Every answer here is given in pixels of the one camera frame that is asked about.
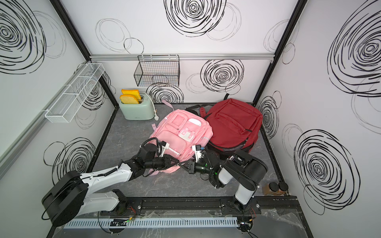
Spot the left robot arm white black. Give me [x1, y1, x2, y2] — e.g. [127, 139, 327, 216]
[42, 143, 179, 227]

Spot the black wire basket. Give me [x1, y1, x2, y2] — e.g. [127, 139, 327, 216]
[134, 55, 180, 87]

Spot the front yellow toast slice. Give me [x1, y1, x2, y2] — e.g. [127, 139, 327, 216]
[120, 94, 140, 105]

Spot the mint green toaster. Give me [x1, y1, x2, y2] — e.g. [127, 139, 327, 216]
[119, 92, 159, 121]

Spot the brown twin-lid jar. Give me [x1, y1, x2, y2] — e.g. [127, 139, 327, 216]
[263, 181, 289, 196]

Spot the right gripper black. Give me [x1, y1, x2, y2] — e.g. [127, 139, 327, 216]
[180, 159, 215, 177]

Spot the white mesh wall shelf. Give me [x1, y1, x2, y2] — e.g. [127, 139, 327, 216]
[45, 63, 106, 123]

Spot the pink tape outline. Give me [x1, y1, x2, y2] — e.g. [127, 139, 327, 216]
[148, 109, 213, 162]

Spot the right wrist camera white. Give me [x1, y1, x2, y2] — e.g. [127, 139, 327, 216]
[191, 145, 205, 163]

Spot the yellow toast slice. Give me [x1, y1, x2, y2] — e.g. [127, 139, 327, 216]
[121, 89, 141, 100]
[120, 94, 140, 105]

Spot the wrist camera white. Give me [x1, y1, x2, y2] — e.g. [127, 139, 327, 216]
[191, 145, 205, 163]
[160, 141, 170, 157]

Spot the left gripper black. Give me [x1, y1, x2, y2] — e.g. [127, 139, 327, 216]
[145, 154, 181, 171]

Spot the white slotted cable duct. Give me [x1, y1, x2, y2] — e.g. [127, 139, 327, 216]
[64, 217, 239, 230]

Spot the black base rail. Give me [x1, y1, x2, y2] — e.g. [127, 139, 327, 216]
[99, 196, 300, 215]

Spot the rear yellow toast slice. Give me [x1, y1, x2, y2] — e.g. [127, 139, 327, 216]
[121, 89, 141, 100]

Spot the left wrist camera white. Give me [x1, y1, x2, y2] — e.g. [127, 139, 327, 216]
[160, 141, 170, 157]

